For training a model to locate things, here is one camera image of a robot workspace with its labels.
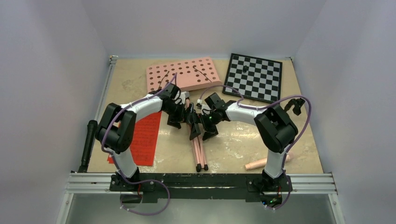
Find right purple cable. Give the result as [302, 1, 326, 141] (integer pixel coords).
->
[198, 85, 312, 183]

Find pink tripod music stand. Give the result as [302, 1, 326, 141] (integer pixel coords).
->
[136, 57, 222, 173]

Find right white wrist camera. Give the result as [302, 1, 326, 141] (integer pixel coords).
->
[196, 99, 206, 110]

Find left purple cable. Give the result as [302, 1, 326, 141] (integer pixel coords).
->
[101, 73, 178, 183]

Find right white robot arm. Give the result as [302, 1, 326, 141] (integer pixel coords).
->
[197, 93, 298, 190]

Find aluminium table frame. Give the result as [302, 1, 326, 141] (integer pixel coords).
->
[56, 56, 346, 224]

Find red sheet music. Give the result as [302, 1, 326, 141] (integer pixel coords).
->
[129, 112, 162, 166]
[107, 154, 114, 164]

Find black microphone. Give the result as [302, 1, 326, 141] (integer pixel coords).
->
[78, 120, 98, 173]

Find black microphone desk stand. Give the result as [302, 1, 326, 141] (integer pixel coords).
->
[284, 98, 305, 116]

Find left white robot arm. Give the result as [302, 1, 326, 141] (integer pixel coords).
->
[95, 84, 190, 191]

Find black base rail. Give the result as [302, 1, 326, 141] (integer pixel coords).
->
[109, 173, 293, 205]

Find black white checkerboard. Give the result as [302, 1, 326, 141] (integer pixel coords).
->
[222, 53, 283, 103]

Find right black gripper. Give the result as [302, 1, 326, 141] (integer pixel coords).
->
[189, 110, 220, 141]

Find purple cable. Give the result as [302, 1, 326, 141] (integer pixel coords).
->
[101, 73, 178, 183]
[198, 85, 312, 183]

